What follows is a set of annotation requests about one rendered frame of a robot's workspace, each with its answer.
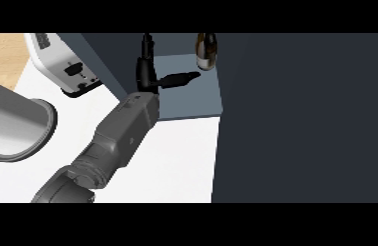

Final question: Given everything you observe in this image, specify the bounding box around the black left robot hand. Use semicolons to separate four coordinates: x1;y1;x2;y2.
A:
135;32;203;94

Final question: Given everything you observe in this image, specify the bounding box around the grey open cabinet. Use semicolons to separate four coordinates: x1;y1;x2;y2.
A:
57;32;225;122

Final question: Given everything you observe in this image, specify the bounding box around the dark wine bottle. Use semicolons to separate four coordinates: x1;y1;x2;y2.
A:
195;32;220;72

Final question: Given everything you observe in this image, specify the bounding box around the dark grey cabinet door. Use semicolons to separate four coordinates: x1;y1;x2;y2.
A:
210;32;378;204

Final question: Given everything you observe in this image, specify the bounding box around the white toaster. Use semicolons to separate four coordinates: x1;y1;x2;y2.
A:
24;32;105;99

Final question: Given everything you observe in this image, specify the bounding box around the grey round appliance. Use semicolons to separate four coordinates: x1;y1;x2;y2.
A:
0;84;59;164

